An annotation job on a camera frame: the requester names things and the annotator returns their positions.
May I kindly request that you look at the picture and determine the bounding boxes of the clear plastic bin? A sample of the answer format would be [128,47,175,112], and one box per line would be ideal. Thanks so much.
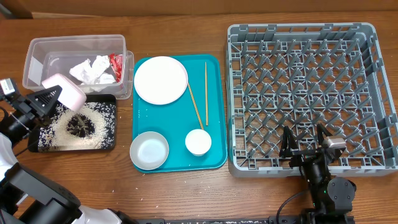
[22,34,134,100]

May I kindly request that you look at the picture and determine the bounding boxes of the pile of rice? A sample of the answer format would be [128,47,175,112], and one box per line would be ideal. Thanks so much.
[37,101,116,152]

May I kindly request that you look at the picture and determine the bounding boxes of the large white plate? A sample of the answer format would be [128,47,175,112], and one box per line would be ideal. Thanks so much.
[134,56,188,105]

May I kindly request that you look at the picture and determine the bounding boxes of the grey dishwasher rack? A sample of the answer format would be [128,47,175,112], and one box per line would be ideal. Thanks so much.
[226,22,397,177]

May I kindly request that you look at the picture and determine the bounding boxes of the left wooden chopstick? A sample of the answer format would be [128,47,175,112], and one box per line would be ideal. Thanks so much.
[187,82,204,130]

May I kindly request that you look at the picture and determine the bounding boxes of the teal serving tray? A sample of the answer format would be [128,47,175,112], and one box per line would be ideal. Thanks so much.
[132,54,228,173]

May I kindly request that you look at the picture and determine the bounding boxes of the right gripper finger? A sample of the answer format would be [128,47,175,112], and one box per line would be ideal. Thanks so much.
[279,126,299,157]
[317,123,332,146]

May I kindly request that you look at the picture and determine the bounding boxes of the grey-white bowl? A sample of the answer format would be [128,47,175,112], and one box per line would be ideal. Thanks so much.
[129,131,169,170]

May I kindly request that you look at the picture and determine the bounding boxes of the white cup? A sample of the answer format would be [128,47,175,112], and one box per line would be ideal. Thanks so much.
[185,129,212,156]

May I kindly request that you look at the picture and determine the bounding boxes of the pink bowl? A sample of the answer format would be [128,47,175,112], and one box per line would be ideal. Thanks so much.
[42,73,86,113]

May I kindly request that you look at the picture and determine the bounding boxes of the black tray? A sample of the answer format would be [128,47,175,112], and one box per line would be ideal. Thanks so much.
[27,93,118,153]

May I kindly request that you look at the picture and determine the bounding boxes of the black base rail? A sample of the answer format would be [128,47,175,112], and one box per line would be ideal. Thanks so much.
[134,215,355,224]

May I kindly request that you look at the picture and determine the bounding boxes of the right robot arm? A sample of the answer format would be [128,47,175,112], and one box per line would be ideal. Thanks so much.
[275,124,356,223]

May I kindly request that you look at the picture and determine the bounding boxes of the red wrapper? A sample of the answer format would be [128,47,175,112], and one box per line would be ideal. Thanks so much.
[109,53,123,82]

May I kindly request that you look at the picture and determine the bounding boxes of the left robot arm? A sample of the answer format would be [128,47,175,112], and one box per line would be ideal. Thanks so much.
[1,78,137,223]

